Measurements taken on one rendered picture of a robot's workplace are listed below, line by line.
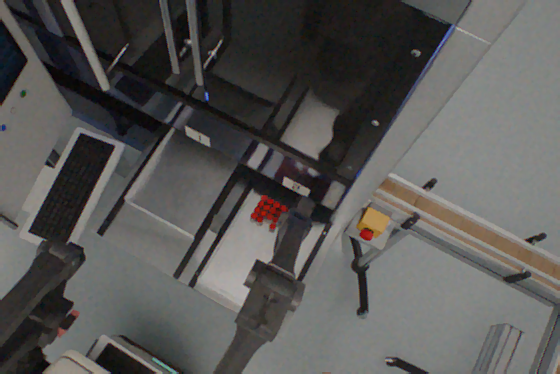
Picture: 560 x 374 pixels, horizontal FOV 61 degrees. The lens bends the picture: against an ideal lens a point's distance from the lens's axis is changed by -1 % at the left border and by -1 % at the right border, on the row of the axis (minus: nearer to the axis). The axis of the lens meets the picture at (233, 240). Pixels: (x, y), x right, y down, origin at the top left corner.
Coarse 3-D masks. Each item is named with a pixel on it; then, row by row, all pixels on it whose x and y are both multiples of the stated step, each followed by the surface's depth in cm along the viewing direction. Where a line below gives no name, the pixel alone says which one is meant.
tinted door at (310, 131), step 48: (240, 0) 84; (288, 0) 78; (336, 0) 73; (384, 0) 69; (240, 48) 97; (288, 48) 89; (336, 48) 83; (384, 48) 77; (240, 96) 114; (288, 96) 104; (336, 96) 95; (288, 144) 123; (336, 144) 111
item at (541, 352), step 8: (552, 312) 150; (552, 320) 147; (552, 328) 145; (544, 336) 147; (552, 336) 143; (544, 344) 145; (552, 344) 141; (536, 352) 147; (544, 352) 143; (552, 352) 139; (536, 360) 145; (544, 360) 141; (552, 360) 138; (536, 368) 143; (544, 368) 139; (552, 368) 137
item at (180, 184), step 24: (168, 144) 161; (192, 144) 161; (144, 168) 155; (168, 168) 159; (192, 168) 159; (216, 168) 159; (144, 192) 157; (168, 192) 157; (192, 192) 157; (216, 192) 157; (168, 216) 154; (192, 216) 154
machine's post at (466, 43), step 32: (480, 0) 60; (512, 0) 58; (448, 32) 71; (480, 32) 64; (448, 64) 72; (416, 96) 81; (448, 96) 78; (416, 128) 89; (384, 160) 105; (352, 192) 126
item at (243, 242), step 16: (240, 208) 152; (240, 224) 154; (256, 224) 154; (224, 240) 152; (240, 240) 152; (256, 240) 152; (272, 240) 152; (304, 240) 152; (224, 256) 151; (240, 256) 151; (256, 256) 151; (272, 256) 151; (304, 256) 151; (208, 272) 150; (224, 272) 150; (240, 272) 150; (224, 288) 148; (240, 288) 148; (240, 304) 146
